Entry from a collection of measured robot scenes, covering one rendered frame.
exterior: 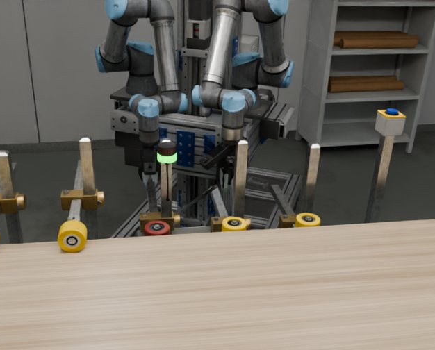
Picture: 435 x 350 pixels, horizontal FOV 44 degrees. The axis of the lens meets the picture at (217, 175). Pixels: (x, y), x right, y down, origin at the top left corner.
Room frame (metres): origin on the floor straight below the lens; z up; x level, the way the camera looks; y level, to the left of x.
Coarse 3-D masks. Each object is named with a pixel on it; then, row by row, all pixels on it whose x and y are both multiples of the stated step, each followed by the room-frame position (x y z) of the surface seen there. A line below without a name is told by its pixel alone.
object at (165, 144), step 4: (160, 144) 1.53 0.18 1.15; (164, 144) 1.53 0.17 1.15; (168, 144) 1.53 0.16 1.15; (172, 144) 1.54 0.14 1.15; (164, 148) 1.51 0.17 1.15; (168, 148) 1.51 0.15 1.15; (164, 164) 1.56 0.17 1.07; (168, 164) 1.52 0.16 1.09; (168, 180) 1.55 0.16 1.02; (168, 184) 1.55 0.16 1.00; (168, 188) 1.56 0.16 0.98; (168, 192) 1.56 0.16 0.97; (168, 196) 1.56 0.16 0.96; (168, 200) 1.56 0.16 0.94
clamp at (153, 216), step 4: (140, 212) 1.59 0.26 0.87; (148, 212) 1.59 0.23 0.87; (152, 212) 1.59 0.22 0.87; (156, 212) 1.59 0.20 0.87; (160, 212) 1.59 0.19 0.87; (172, 212) 1.59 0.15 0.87; (140, 216) 1.56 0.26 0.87; (148, 216) 1.56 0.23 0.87; (152, 216) 1.57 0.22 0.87; (156, 216) 1.57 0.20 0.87; (160, 216) 1.57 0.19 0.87; (172, 216) 1.57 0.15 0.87; (176, 216) 1.58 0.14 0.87; (140, 220) 1.54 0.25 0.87; (144, 220) 1.54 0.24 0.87; (148, 220) 1.54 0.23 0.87; (152, 220) 1.55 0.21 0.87; (156, 220) 1.55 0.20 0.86; (160, 220) 1.55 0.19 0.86; (164, 220) 1.55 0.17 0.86; (168, 220) 1.56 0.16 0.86; (172, 220) 1.56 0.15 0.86; (176, 220) 1.56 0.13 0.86; (140, 224) 1.54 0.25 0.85; (144, 224) 1.54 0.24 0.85; (168, 224) 1.56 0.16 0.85; (172, 224) 1.56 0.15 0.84; (176, 224) 1.55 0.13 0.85; (140, 228) 1.54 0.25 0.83; (144, 228) 1.54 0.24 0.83; (172, 228) 1.56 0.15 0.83
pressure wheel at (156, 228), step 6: (150, 222) 1.47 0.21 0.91; (156, 222) 1.47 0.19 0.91; (162, 222) 1.47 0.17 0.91; (150, 228) 1.43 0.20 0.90; (156, 228) 1.43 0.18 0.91; (162, 228) 1.43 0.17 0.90; (168, 228) 1.43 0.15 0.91; (150, 234) 1.40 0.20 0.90; (156, 234) 1.40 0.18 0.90; (162, 234) 1.41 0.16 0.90; (168, 234) 1.43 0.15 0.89
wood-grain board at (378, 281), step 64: (0, 256) 1.26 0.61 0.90; (64, 256) 1.27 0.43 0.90; (128, 256) 1.28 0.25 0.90; (192, 256) 1.30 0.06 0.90; (256, 256) 1.31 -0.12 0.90; (320, 256) 1.32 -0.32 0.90; (384, 256) 1.33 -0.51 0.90; (0, 320) 1.00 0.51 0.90; (64, 320) 1.01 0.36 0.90; (128, 320) 1.01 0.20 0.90; (192, 320) 1.02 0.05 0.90; (256, 320) 1.03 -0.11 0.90; (320, 320) 1.04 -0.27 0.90; (384, 320) 1.05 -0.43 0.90
